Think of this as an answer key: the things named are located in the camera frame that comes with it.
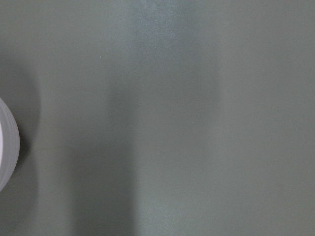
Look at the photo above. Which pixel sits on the pink bowl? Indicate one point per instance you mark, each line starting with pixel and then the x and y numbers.
pixel 9 144

